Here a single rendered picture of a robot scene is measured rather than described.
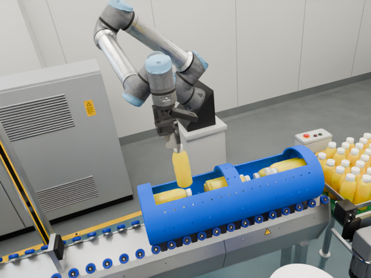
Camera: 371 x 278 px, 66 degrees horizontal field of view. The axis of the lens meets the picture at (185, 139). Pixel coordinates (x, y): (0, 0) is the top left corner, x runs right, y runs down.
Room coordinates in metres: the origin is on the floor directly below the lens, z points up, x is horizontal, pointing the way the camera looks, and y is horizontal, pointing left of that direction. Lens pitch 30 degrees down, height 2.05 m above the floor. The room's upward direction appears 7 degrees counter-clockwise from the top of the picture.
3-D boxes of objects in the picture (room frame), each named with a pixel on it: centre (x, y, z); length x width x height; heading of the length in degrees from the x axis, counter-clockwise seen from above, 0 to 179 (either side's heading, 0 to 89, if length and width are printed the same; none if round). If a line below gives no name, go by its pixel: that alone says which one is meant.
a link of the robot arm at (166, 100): (0.99, 0.06, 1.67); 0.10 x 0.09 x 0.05; 12
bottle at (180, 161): (0.99, 0.03, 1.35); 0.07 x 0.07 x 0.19
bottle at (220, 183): (1.08, -0.18, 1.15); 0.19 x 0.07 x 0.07; 101
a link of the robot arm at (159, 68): (1.00, 0.06, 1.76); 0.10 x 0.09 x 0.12; 4
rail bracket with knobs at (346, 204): (1.00, -0.74, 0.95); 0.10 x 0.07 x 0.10; 11
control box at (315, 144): (1.51, -0.80, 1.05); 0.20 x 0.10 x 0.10; 101
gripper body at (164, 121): (0.99, 0.06, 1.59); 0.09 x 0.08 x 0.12; 102
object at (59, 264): (0.92, 0.65, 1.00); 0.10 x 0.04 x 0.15; 11
